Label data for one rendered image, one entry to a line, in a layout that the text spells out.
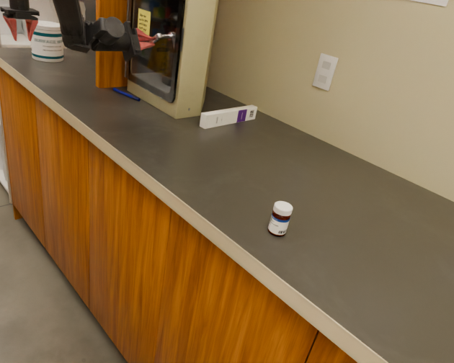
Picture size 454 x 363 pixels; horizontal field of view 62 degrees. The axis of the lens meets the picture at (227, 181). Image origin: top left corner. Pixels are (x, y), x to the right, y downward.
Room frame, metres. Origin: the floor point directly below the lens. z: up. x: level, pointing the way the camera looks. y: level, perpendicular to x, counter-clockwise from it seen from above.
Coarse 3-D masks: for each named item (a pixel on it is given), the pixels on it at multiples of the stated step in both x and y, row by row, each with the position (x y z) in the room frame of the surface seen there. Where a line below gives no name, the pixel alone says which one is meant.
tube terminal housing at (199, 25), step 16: (192, 0) 1.25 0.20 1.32; (208, 0) 1.30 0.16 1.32; (192, 16) 1.25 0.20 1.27; (208, 16) 1.30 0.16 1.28; (192, 32) 1.26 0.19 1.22; (208, 32) 1.31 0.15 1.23; (192, 48) 1.27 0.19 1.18; (208, 48) 1.32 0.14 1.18; (192, 64) 1.27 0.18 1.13; (208, 64) 1.42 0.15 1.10; (128, 80) 1.44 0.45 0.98; (192, 80) 1.28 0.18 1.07; (144, 96) 1.37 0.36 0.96; (176, 96) 1.24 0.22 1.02; (192, 96) 1.28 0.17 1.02; (176, 112) 1.24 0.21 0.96; (192, 112) 1.29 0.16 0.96
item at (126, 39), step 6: (126, 24) 1.19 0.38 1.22; (126, 30) 1.19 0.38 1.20; (126, 36) 1.17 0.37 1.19; (120, 42) 1.15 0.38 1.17; (126, 42) 1.17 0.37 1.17; (132, 42) 1.17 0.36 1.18; (114, 48) 1.14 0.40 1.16; (120, 48) 1.16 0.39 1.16; (126, 48) 1.17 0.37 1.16; (132, 48) 1.17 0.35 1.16; (126, 54) 1.19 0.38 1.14; (132, 54) 1.17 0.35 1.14; (126, 60) 1.20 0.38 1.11
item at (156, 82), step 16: (144, 0) 1.37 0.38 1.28; (160, 0) 1.31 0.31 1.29; (176, 0) 1.25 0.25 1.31; (160, 16) 1.30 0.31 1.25; (176, 16) 1.25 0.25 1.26; (160, 32) 1.30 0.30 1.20; (176, 32) 1.24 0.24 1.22; (160, 48) 1.29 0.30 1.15; (176, 48) 1.24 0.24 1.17; (144, 64) 1.35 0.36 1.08; (160, 64) 1.29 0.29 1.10; (176, 64) 1.23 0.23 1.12; (144, 80) 1.35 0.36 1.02; (160, 80) 1.29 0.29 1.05; (176, 80) 1.24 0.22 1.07; (160, 96) 1.28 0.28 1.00
